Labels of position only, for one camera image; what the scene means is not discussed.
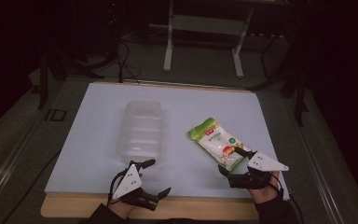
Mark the green and white snack packet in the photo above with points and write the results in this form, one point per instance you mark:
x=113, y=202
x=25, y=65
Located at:
x=217, y=140

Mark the clear plastic container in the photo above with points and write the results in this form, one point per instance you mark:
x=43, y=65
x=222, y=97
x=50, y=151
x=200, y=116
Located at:
x=141, y=130

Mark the white metal stand frame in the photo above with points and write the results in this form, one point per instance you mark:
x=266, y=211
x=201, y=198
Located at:
x=168, y=46

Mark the person's right hand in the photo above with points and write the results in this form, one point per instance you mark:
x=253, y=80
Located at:
x=265, y=194

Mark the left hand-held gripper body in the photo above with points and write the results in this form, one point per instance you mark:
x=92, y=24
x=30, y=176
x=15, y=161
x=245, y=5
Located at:
x=127, y=183

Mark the person's left hand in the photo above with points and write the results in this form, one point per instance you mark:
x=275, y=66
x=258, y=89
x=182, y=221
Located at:
x=122, y=209

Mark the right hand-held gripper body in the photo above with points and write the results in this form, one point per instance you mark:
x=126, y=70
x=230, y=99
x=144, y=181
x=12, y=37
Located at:
x=262, y=165

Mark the white sheet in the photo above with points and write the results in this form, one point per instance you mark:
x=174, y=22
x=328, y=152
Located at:
x=90, y=140

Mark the aluminium rail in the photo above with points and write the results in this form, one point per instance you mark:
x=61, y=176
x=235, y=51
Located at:
x=9, y=168
x=320, y=174

